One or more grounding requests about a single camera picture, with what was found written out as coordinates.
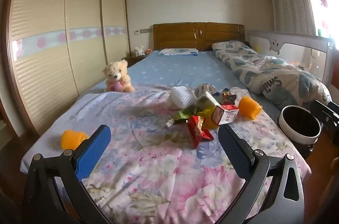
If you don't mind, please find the blue dotted bed sheet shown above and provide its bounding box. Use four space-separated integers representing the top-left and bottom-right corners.
90 51 284 119

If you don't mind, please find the pink floral blanket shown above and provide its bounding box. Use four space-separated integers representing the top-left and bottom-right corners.
21 84 311 224

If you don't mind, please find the beige sliding door wardrobe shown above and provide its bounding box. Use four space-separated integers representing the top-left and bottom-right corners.
5 0 130 137

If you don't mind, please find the yellow snack wrapper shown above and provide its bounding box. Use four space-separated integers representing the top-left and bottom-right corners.
197 106 220 130

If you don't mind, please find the red and white milk carton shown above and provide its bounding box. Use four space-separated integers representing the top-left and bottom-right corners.
210 104 239 126

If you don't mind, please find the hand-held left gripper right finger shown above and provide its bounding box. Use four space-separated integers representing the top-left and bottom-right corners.
214 123 305 224

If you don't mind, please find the dark wooden nightstand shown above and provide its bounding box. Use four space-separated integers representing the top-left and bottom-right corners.
123 55 147 66

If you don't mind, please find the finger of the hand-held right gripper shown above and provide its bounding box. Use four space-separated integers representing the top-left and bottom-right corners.
310 100 339 134

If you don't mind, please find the wooden headboard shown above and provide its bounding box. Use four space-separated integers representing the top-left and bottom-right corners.
153 22 245 52

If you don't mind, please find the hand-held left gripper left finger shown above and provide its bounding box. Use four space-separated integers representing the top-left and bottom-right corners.
22 124 117 224

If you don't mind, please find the orange foam fruit net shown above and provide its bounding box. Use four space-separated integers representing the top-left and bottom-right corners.
238 96 263 119
61 129 89 152

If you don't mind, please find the white printed wrapper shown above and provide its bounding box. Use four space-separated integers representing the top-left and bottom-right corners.
195 83 217 96

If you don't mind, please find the white and black trash bin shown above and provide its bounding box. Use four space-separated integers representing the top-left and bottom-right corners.
278 105 322 159

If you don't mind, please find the grey bed guard rail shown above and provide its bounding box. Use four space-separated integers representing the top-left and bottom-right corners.
247 30 333 87

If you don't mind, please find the white foam fruit net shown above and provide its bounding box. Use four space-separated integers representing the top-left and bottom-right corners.
167 86 198 109

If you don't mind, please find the beige teddy bear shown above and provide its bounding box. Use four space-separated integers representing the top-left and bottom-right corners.
103 59 136 93

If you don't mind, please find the red snack wrapper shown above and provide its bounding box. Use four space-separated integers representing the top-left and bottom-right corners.
187 115 214 149

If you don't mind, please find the blue and white pillow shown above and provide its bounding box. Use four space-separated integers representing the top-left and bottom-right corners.
157 48 200 57

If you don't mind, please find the blue patterned quilt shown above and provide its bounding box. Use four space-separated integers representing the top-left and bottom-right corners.
212 40 331 111

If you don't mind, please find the dark colourful snack wrapper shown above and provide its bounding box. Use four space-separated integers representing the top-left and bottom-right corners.
220 88 237 105

